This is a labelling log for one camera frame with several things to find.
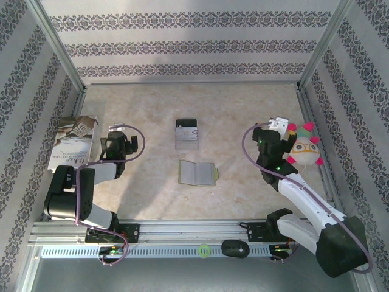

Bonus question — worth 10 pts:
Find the green card holder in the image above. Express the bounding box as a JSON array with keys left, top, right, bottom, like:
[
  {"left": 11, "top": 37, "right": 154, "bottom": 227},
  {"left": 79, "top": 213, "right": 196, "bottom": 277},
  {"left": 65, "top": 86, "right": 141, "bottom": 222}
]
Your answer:
[{"left": 177, "top": 159, "right": 220, "bottom": 187}]

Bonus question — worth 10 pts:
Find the silver VIP card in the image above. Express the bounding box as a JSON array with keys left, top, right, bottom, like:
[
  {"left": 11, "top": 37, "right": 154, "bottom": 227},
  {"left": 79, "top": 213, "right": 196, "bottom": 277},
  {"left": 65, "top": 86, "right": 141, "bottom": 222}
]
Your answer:
[{"left": 176, "top": 126, "right": 199, "bottom": 142}]

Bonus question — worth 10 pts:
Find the plush toy with glasses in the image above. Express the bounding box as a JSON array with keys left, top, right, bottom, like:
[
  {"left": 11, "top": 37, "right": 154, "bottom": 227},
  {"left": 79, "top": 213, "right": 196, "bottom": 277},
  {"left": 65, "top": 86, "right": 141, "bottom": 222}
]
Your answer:
[{"left": 287, "top": 121, "right": 325, "bottom": 167}]

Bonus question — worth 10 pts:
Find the paperback book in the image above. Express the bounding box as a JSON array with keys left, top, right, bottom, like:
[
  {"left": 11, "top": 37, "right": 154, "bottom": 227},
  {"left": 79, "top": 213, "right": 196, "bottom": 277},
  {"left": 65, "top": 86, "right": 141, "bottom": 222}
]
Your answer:
[{"left": 47, "top": 114, "right": 100, "bottom": 174}]

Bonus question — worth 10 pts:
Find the small black white box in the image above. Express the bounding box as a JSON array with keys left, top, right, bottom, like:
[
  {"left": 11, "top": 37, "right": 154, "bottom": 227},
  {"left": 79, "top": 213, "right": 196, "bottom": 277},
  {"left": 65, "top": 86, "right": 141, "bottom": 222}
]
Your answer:
[{"left": 175, "top": 118, "right": 199, "bottom": 150}]

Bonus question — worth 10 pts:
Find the aluminium back bar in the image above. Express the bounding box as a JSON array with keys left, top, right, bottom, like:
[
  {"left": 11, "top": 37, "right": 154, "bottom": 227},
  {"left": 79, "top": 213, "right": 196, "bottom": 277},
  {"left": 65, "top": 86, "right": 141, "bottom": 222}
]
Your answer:
[{"left": 83, "top": 80, "right": 300, "bottom": 86}]

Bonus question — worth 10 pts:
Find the black computer mouse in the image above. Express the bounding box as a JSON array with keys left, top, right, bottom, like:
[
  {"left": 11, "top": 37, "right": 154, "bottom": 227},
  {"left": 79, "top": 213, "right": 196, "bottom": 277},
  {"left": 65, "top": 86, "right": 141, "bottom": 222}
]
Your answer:
[{"left": 221, "top": 239, "right": 250, "bottom": 259}]

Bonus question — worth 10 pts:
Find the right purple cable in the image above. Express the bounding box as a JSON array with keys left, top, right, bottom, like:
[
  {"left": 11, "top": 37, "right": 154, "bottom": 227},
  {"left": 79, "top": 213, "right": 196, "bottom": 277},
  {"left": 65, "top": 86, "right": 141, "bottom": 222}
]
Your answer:
[{"left": 241, "top": 120, "right": 374, "bottom": 274}]

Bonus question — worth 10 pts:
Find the purple cable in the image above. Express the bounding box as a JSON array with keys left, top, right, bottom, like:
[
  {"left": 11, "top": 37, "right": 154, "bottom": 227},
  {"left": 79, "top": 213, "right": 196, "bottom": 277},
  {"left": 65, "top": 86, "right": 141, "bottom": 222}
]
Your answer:
[
  {"left": 75, "top": 123, "right": 146, "bottom": 268},
  {"left": 241, "top": 120, "right": 374, "bottom": 274}
]

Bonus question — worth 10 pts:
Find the aluminium side rail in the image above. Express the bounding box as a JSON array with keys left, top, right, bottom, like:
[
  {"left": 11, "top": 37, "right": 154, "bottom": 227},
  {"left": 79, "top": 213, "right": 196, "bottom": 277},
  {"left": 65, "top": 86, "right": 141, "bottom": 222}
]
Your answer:
[
  {"left": 42, "top": 86, "right": 89, "bottom": 222},
  {"left": 295, "top": 85, "right": 347, "bottom": 219}
]

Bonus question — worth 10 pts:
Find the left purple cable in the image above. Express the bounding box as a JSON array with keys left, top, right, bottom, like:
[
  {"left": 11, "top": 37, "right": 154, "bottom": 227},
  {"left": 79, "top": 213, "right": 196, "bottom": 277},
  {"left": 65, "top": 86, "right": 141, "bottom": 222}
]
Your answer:
[{"left": 75, "top": 123, "right": 146, "bottom": 268}]

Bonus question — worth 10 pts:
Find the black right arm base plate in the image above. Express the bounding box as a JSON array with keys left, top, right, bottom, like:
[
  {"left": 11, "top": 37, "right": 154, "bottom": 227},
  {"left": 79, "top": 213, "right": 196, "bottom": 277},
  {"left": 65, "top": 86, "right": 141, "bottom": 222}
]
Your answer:
[{"left": 246, "top": 221, "right": 302, "bottom": 243}]

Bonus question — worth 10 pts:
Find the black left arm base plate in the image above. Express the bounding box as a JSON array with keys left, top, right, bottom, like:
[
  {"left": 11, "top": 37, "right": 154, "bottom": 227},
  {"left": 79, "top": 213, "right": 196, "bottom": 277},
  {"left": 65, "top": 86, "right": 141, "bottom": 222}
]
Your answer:
[{"left": 84, "top": 223, "right": 141, "bottom": 244}]

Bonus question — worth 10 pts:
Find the aluminium frame post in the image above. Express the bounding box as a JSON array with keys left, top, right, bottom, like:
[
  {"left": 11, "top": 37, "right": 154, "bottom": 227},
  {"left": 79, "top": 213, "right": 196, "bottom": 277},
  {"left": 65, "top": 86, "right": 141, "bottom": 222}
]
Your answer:
[
  {"left": 299, "top": 0, "right": 357, "bottom": 91},
  {"left": 26, "top": 0, "right": 88, "bottom": 92}
]

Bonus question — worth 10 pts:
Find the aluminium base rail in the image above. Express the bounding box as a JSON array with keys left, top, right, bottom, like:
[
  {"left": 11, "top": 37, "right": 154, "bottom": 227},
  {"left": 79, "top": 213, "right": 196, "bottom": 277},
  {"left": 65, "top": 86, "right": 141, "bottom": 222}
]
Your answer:
[{"left": 29, "top": 219, "right": 357, "bottom": 244}]

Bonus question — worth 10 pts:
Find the white slotted cable duct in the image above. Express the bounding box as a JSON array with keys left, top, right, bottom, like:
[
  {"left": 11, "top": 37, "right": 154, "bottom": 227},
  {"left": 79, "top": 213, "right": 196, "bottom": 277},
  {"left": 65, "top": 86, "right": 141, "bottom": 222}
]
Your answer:
[{"left": 40, "top": 244, "right": 272, "bottom": 259}]

